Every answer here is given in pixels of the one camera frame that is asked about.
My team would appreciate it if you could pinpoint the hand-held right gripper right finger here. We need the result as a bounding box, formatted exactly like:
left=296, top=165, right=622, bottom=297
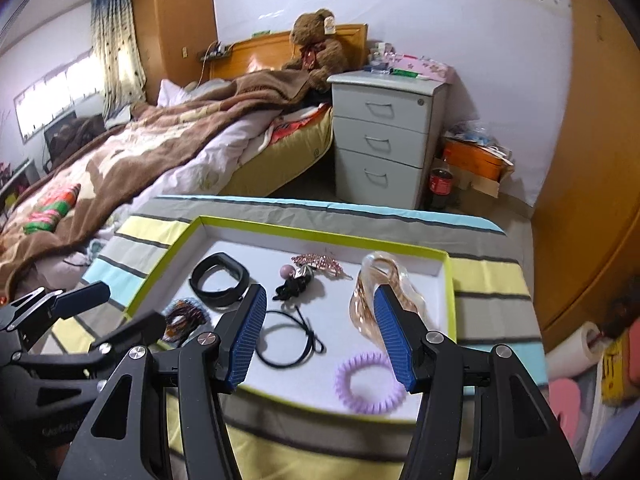
left=372, top=283, right=583, bottom=480

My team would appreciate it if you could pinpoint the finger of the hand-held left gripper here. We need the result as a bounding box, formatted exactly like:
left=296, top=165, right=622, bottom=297
left=12, top=311, right=167, bottom=386
left=0, top=281, right=112, bottom=348

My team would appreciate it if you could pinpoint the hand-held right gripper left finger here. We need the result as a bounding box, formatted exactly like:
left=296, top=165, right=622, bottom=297
left=57, top=283, right=268, bottom=480

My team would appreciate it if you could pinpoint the dark multicolour scrunchie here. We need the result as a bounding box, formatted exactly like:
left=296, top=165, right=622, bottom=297
left=162, top=297, right=211, bottom=346

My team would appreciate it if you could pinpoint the green cardboard box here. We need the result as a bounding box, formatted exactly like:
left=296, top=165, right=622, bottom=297
left=122, top=215, right=459, bottom=423

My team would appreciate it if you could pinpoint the thin black hair tie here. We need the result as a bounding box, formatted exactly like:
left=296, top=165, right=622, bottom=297
left=256, top=306, right=325, bottom=368

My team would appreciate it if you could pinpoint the purple spiral hair tie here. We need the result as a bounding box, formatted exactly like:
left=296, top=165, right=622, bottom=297
left=334, top=351, right=407, bottom=415

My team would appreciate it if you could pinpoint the pink rhinestone hair clip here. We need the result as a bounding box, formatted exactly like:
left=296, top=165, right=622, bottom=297
left=291, top=252, right=354, bottom=281

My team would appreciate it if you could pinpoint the black wristband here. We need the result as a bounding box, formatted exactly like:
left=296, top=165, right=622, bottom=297
left=190, top=253, right=249, bottom=308

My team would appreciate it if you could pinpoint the pink translucent claw clip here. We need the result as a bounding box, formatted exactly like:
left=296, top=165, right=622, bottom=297
left=348, top=252, right=428, bottom=348

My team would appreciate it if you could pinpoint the red green striped cloth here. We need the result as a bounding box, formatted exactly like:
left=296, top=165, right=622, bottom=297
left=22, top=184, right=82, bottom=235

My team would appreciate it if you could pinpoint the cola bottle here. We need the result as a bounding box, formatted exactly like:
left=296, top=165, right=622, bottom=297
left=429, top=157, right=455, bottom=211

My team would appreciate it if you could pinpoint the black chair with clothes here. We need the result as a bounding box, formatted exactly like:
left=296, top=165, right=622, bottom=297
left=42, top=110, right=108, bottom=171

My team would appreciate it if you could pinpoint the white paper roll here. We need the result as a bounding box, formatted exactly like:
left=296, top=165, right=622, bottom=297
left=545, top=321, right=601, bottom=376

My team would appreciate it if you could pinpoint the pink foam piece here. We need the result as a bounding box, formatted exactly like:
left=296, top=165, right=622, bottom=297
left=547, top=377, right=593, bottom=461

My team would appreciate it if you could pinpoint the yellow mattress cover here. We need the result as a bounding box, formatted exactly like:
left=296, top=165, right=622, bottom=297
left=237, top=107, right=335, bottom=196

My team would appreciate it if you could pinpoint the brown blanket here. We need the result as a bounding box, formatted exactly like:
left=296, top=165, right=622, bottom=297
left=0, top=69, right=313, bottom=291

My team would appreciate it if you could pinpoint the orange box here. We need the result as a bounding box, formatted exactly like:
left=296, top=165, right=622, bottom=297
left=442, top=139, right=503, bottom=183

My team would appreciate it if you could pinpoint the grey nightstand with drawers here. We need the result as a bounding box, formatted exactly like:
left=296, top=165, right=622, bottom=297
left=326, top=69, right=448, bottom=211

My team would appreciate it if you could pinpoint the window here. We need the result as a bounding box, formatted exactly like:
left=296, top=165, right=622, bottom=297
left=13, top=47, right=108, bottom=146

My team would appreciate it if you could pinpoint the red patterned cloth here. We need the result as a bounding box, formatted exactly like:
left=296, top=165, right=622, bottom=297
left=265, top=110, right=326, bottom=143

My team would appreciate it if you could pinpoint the pile of plastic bags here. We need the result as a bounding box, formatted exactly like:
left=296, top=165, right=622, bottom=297
left=442, top=120, right=513, bottom=161

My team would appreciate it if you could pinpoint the yellow toy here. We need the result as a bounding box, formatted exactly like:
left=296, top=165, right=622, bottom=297
left=600, top=332, right=636, bottom=406

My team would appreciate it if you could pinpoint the white pillow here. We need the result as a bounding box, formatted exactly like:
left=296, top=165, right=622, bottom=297
left=157, top=79, right=211, bottom=107

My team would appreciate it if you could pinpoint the translucent plastic storage bin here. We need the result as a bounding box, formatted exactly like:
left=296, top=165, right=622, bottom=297
left=575, top=360, right=636, bottom=476

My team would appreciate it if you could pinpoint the patterned curtain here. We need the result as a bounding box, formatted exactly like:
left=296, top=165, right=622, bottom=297
left=90, top=0, right=148, bottom=121

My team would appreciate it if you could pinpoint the wooden door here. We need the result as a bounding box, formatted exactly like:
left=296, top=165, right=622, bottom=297
left=530, top=0, right=640, bottom=351

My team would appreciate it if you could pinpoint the pink floral box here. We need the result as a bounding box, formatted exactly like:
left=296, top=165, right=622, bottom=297
left=392, top=52, right=457, bottom=83

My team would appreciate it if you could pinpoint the cluster of small bottles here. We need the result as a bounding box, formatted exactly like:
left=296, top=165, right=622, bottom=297
left=367, top=42, right=398, bottom=72

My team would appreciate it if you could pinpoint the black shelf with chargers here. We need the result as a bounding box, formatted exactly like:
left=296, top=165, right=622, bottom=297
left=196, top=42, right=233, bottom=61

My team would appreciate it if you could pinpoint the wooden headboard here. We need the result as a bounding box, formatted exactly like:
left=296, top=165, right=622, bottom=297
left=209, top=23, right=368, bottom=81

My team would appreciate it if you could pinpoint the wooden wardrobe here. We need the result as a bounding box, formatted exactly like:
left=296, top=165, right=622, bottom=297
left=131, top=0, right=218, bottom=103

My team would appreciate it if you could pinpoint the brown teddy bear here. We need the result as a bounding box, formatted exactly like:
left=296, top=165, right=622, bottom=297
left=281, top=8, right=351, bottom=93

